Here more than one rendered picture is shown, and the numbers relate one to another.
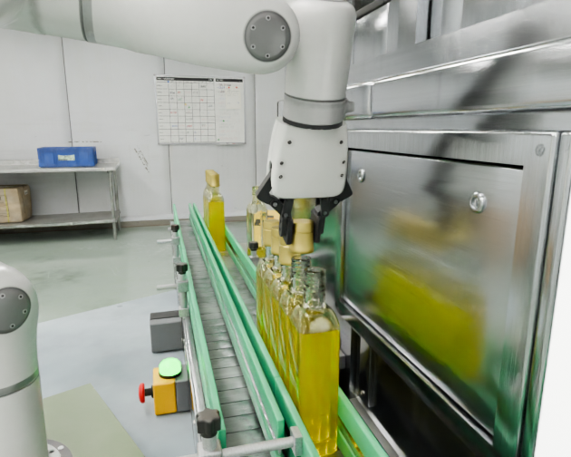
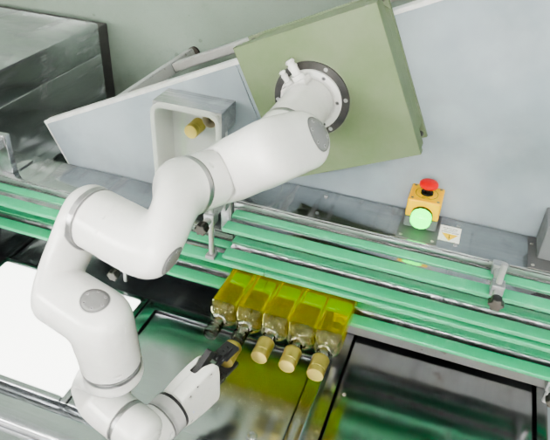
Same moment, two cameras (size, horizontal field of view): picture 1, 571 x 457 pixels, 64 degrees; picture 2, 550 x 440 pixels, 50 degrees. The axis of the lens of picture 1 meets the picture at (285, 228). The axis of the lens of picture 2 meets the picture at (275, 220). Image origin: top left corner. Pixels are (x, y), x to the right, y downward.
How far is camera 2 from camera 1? 1.30 m
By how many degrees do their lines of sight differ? 86
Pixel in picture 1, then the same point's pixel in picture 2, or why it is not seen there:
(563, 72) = (56, 425)
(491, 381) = (148, 330)
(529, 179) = not seen: hidden behind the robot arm
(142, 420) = (415, 171)
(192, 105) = not seen: outside the picture
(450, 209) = (147, 394)
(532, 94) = (73, 424)
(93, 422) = (355, 150)
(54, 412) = (382, 125)
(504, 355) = not seen: hidden behind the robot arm
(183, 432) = (382, 195)
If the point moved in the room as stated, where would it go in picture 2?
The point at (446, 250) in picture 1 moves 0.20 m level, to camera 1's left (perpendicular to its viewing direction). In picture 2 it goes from (160, 377) to (177, 318)
